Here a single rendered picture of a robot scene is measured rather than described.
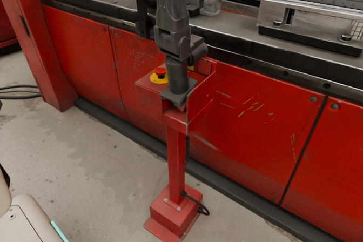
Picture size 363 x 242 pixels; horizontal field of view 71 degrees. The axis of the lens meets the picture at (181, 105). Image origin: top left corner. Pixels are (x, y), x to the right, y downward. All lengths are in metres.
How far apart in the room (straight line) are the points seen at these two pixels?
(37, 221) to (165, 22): 0.89
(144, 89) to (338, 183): 0.74
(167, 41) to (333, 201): 0.85
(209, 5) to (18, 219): 1.09
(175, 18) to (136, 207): 1.06
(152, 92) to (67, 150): 1.10
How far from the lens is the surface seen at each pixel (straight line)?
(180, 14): 0.58
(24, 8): 1.77
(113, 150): 1.68
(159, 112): 0.79
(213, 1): 1.03
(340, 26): 0.91
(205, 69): 0.81
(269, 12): 0.95
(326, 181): 1.07
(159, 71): 0.79
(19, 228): 1.19
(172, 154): 0.99
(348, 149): 0.96
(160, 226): 1.34
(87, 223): 1.43
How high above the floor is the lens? 1.20
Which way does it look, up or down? 38 degrees down
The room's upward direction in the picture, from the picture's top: straight up
